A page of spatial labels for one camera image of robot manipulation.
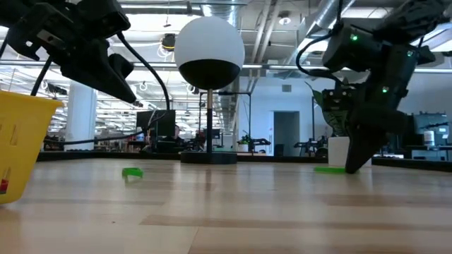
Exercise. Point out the snake plant in white pot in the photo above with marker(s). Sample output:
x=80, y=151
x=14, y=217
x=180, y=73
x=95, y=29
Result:
x=337, y=151

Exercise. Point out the white globe table lamp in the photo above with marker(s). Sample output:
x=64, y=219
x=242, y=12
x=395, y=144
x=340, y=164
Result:
x=208, y=39

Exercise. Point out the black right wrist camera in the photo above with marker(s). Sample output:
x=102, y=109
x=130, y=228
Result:
x=337, y=100

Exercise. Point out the silver ceiling duct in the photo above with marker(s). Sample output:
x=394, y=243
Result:
x=318, y=17

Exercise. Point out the yellow plastic bin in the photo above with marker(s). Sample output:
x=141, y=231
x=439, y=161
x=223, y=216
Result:
x=24, y=141

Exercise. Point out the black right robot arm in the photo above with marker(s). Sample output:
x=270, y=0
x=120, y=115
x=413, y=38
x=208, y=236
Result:
x=388, y=60

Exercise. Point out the white canister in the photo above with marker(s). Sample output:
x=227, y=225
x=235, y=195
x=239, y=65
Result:
x=428, y=138

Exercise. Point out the black aluminium table frame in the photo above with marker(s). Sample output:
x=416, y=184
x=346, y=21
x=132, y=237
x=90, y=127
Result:
x=282, y=158

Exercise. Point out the person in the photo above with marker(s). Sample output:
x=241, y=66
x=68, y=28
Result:
x=176, y=132

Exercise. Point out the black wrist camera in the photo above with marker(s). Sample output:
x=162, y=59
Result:
x=102, y=17
x=337, y=100

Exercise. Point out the black monitor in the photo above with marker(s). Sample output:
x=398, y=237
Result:
x=162, y=123

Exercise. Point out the white room column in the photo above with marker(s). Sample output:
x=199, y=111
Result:
x=80, y=123

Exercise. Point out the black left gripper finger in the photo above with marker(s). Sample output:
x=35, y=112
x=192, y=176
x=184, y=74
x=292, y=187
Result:
x=95, y=74
x=121, y=65

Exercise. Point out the grey door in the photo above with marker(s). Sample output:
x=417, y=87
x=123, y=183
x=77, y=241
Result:
x=286, y=134

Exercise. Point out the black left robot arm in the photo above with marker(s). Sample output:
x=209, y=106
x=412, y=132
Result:
x=14, y=8

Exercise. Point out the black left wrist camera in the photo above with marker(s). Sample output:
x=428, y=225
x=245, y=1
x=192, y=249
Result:
x=102, y=17

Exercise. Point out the black metal frame stand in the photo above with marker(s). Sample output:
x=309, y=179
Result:
x=233, y=93

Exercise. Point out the green rubber band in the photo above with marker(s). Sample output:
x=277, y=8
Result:
x=328, y=170
x=132, y=172

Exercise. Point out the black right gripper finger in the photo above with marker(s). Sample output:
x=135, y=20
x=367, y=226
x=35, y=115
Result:
x=360, y=151

